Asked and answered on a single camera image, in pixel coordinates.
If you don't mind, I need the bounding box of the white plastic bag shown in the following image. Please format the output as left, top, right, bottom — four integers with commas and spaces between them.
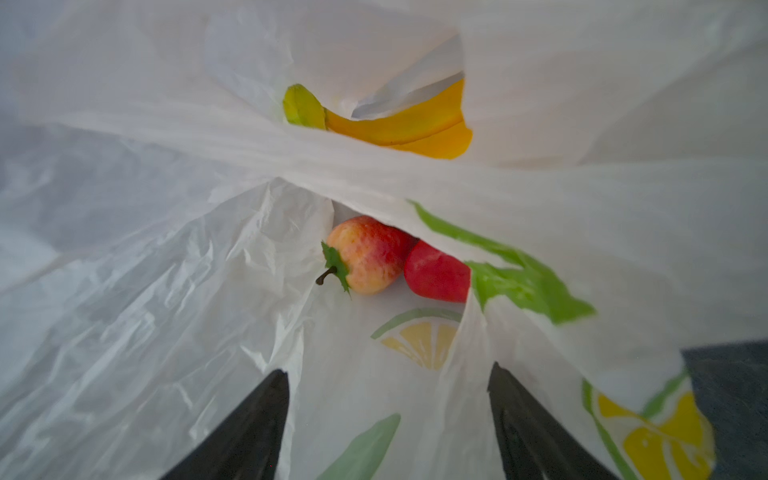
1, 1, 767, 479

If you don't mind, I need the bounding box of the small red fake apple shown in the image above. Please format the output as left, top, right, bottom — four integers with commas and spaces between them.
404, 240, 471, 303

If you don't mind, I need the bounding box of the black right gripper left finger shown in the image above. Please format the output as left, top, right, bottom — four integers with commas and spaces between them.
163, 370, 290, 480

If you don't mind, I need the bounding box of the yellow fake banana bunch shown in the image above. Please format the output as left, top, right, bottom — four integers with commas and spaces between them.
283, 80, 473, 160

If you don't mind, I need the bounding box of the pink yellow fake peach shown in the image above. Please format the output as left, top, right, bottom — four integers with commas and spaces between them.
315, 215, 417, 295

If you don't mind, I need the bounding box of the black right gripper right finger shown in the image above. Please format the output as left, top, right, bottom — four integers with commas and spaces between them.
488, 364, 616, 480

